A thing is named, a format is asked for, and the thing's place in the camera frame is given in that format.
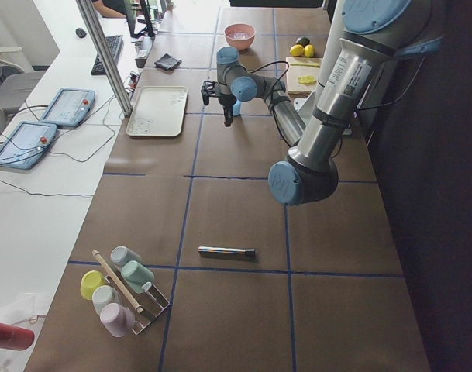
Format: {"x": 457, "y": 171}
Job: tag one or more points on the yellow plastic knife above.
{"x": 317, "y": 65}

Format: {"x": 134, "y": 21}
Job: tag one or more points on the yellow lemon lower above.
{"x": 309, "y": 51}

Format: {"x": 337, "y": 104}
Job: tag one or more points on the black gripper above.
{"x": 226, "y": 101}

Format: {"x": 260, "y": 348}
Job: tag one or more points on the yellow lemon upper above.
{"x": 297, "y": 50}

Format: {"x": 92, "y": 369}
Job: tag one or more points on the light blue plastic cup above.
{"x": 236, "y": 108}

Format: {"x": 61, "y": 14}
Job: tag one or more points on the grey folded cloth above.
{"x": 167, "y": 62}

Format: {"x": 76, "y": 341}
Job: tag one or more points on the cream bear serving tray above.
{"x": 158, "y": 112}

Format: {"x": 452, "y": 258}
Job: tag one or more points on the green cup on rack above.
{"x": 136, "y": 275}

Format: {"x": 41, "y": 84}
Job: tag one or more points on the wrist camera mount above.
{"x": 209, "y": 89}

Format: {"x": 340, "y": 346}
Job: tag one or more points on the bamboo cutting board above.
{"x": 293, "y": 87}

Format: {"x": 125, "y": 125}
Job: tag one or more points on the wooden rack handle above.
{"x": 118, "y": 283}

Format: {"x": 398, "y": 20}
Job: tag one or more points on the black computer mouse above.
{"x": 80, "y": 33}

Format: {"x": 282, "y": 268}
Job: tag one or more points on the far teach pendant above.
{"x": 70, "y": 107}

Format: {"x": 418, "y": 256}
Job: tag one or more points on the grey cup on rack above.
{"x": 121, "y": 255}

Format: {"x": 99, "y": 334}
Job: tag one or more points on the yellow lemon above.
{"x": 309, "y": 51}
{"x": 297, "y": 50}

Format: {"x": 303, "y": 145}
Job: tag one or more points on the teach pendant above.
{"x": 27, "y": 145}
{"x": 70, "y": 107}

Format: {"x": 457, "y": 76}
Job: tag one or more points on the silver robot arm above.
{"x": 363, "y": 36}

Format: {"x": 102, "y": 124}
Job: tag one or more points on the white wire cup rack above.
{"x": 154, "y": 305}

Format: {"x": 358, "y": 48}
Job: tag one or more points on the aluminium frame post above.
{"x": 93, "y": 25}

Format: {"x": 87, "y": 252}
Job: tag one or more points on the pink bowl of ice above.
{"x": 240, "y": 35}

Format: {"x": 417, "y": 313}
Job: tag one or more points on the yellow cup on rack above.
{"x": 90, "y": 281}

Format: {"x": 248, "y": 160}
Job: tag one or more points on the white cup on rack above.
{"x": 103, "y": 296}

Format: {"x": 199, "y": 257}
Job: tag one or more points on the near teach pendant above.
{"x": 27, "y": 145}

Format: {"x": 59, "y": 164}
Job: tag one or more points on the green avocado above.
{"x": 303, "y": 41}

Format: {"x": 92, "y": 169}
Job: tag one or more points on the red bottle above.
{"x": 16, "y": 338}

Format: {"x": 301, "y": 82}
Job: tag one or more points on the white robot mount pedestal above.
{"x": 331, "y": 53}

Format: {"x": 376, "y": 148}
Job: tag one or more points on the lemon slices stack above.
{"x": 306, "y": 80}

